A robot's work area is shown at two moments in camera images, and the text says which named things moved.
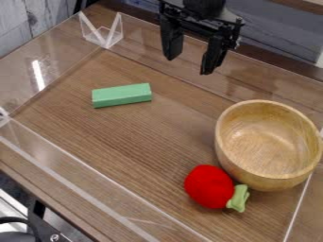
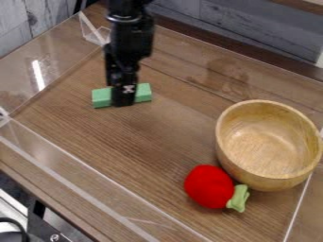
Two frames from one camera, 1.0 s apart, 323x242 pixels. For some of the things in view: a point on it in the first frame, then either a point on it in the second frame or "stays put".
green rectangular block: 121,95 stays put
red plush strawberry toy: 210,188 stays put
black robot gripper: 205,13 → 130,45
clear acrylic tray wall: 56,184 stays put
